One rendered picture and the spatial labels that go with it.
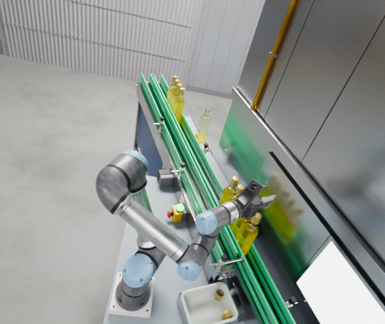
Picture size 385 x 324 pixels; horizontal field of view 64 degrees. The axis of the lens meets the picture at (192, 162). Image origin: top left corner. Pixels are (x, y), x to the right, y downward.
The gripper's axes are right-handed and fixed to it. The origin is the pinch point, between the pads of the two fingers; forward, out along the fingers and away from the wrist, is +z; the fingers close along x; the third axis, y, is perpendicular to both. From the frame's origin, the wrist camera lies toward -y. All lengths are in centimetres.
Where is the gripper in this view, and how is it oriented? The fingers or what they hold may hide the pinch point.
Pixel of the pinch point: (270, 190)
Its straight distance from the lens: 129.3
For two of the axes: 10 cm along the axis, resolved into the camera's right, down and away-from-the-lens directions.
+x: 5.6, 6.2, -5.5
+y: -2.0, 7.5, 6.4
